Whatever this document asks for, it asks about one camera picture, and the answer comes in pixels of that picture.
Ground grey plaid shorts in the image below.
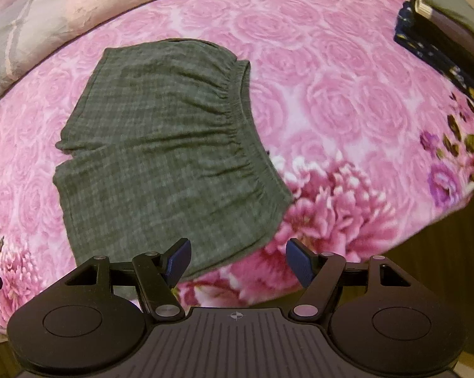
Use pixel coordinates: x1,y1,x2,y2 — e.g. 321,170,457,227
53,38,295,282

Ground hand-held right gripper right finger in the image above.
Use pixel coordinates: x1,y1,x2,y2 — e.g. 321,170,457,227
285,239,413,320

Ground grey and white duvet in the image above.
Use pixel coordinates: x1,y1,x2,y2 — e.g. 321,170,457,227
0,0,206,105

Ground pink floral blanket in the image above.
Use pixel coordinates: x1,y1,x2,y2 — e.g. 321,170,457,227
0,0,474,333

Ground dark folded garment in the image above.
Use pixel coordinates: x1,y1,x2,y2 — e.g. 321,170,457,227
412,8,474,89

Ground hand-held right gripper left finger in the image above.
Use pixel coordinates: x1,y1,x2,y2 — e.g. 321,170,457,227
64,238,193,322

